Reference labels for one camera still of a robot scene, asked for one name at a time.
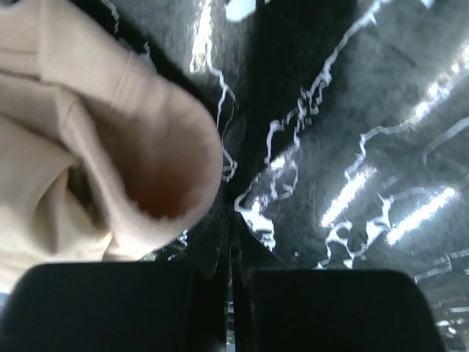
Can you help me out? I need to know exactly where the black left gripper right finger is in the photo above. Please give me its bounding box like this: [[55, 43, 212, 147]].
[[231, 213, 445, 351]]

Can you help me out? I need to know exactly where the beige t-shirt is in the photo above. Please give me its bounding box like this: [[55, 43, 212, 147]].
[[1, 1, 223, 293]]

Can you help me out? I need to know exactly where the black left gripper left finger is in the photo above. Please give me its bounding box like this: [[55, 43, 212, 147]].
[[1, 212, 230, 351]]

